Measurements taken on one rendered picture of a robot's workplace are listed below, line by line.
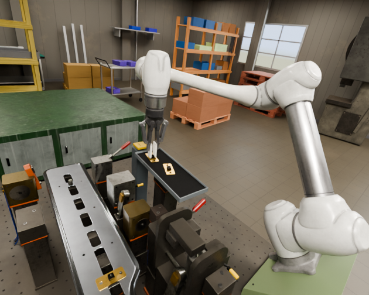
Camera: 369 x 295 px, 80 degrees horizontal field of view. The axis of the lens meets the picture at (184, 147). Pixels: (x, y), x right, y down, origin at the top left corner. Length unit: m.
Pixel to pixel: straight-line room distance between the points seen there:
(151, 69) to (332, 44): 6.48
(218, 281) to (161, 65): 0.71
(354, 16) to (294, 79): 6.12
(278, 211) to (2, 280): 1.18
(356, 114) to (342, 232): 5.13
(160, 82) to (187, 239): 0.54
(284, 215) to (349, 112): 5.03
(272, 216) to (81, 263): 0.75
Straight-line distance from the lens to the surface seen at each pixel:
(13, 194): 1.18
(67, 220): 0.99
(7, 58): 5.54
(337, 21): 7.18
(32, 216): 1.00
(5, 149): 2.67
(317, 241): 0.98
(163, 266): 0.86
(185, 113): 4.73
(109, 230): 0.92
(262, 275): 1.19
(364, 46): 5.61
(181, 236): 0.65
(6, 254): 1.37
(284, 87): 1.03
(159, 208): 0.85
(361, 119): 5.98
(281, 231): 1.06
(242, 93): 1.06
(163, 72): 0.85
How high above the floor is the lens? 1.68
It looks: 27 degrees down
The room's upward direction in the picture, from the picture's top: 8 degrees clockwise
